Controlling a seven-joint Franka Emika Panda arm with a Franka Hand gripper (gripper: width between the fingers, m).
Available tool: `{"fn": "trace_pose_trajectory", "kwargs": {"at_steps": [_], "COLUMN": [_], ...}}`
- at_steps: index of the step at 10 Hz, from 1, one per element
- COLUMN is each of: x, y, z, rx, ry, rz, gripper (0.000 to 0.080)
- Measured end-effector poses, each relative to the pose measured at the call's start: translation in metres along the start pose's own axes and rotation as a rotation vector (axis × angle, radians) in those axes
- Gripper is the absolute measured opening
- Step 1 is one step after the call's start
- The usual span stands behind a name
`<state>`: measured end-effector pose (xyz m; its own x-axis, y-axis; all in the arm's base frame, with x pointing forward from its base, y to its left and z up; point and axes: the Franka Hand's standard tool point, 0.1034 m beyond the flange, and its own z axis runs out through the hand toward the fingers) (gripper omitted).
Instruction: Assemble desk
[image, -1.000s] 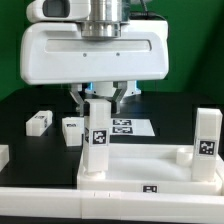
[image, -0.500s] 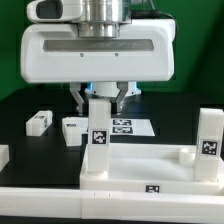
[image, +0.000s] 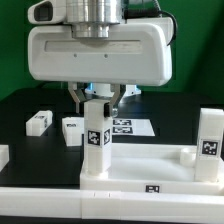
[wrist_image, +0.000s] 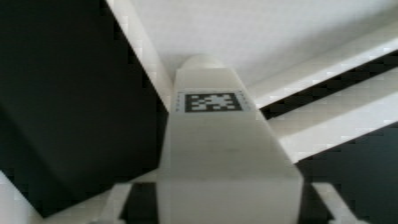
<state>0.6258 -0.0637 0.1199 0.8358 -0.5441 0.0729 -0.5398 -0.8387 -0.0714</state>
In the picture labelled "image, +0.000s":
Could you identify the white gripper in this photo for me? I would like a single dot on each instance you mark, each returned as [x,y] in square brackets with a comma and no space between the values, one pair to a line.
[134,53]

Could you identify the white desk top tray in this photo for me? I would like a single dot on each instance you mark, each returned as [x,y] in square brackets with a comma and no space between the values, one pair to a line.
[153,168]

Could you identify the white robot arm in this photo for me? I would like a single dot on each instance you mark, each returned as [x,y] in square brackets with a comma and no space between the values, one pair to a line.
[94,18]

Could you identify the marker sheet with tags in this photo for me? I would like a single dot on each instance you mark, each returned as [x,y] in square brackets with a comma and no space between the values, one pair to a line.
[132,127]

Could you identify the white left fence piece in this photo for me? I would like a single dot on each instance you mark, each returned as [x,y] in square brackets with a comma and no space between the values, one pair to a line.
[4,156]

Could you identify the white front fence bar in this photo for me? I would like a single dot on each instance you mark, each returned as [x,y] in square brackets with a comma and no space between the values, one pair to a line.
[112,205]

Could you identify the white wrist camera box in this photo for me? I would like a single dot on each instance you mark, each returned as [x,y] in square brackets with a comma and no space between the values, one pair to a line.
[47,12]

